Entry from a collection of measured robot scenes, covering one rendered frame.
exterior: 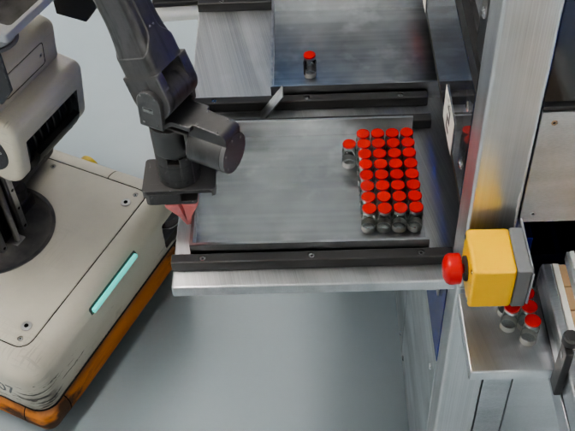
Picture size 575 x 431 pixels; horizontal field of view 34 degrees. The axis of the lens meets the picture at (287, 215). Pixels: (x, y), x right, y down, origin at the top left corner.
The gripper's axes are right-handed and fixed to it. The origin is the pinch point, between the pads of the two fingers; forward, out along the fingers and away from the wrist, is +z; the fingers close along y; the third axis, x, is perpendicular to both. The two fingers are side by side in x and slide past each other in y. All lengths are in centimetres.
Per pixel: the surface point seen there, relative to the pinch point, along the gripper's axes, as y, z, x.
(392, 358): 36, 91, 33
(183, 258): -0.2, 0.2, -7.7
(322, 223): 19.7, 2.3, -0.2
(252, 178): 9.2, 2.2, 9.7
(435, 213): 36.7, 2.8, 1.4
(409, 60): 36, 3, 37
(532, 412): 54, 38, -13
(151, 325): -24, 90, 45
